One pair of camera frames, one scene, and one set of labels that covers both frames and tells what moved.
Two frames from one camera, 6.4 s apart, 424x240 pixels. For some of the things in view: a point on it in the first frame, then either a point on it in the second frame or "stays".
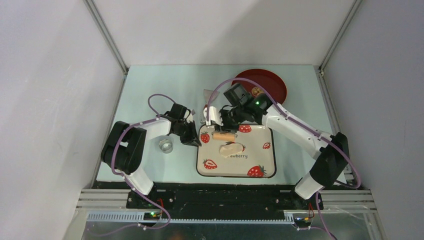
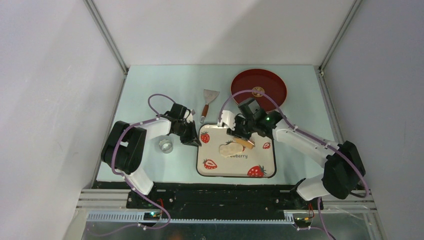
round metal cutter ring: [166, 146] stays
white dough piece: [229, 149] stays
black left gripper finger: [186, 138] stays
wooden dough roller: [218, 136] to [248, 144]
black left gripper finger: [194, 139] stays
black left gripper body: [183, 126] stays
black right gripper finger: [226, 118] to [240, 132]
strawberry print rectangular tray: [252, 154] stays
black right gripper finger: [230, 127] to [246, 135]
